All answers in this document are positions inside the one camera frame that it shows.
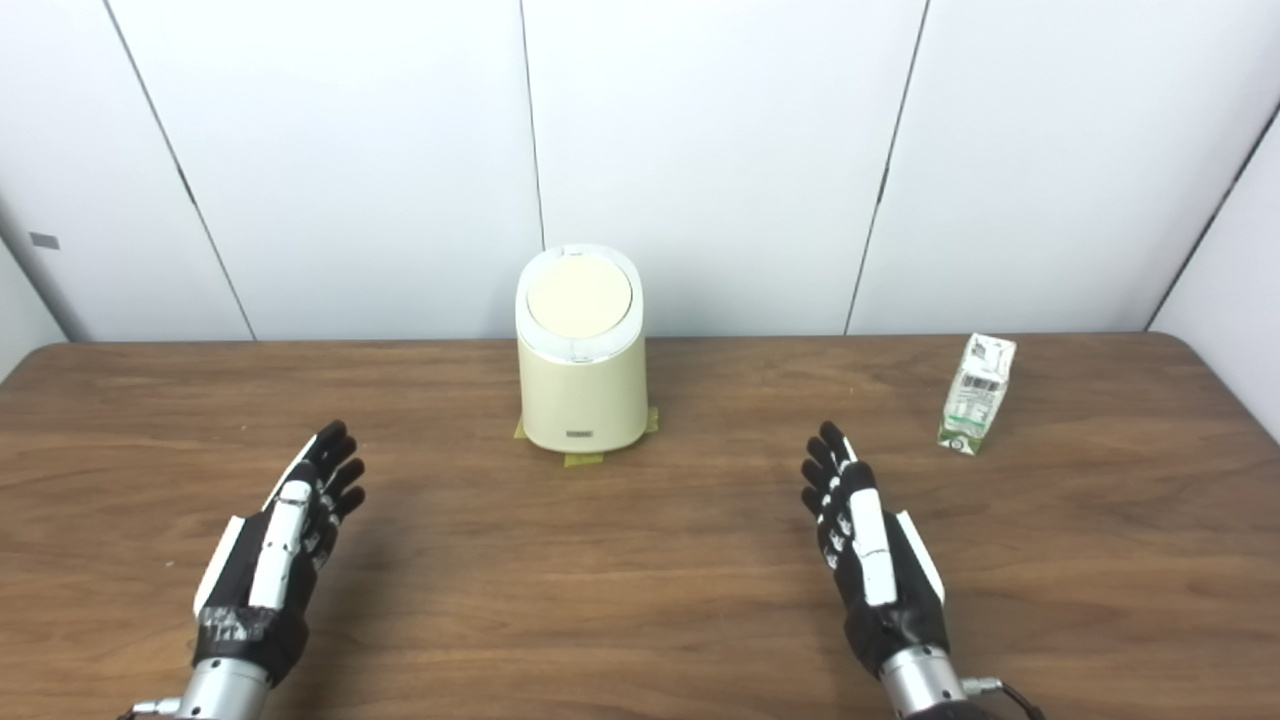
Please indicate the small grey wall label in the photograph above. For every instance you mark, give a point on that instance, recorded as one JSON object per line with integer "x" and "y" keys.
{"x": 44, "y": 240}

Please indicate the cream-colored round bin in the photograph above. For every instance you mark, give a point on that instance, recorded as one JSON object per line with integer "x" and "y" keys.
{"x": 585, "y": 400}

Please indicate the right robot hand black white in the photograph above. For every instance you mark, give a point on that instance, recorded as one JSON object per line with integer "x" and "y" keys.
{"x": 880, "y": 570}

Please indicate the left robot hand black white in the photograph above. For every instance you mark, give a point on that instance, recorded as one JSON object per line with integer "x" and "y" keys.
{"x": 280, "y": 560}

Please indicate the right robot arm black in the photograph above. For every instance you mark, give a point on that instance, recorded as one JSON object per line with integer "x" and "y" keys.
{"x": 920, "y": 685}

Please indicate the white green milk carton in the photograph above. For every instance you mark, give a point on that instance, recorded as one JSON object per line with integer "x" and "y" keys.
{"x": 975, "y": 400}

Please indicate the cream round bin lid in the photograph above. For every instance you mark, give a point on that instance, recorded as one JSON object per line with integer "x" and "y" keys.
{"x": 578, "y": 297}

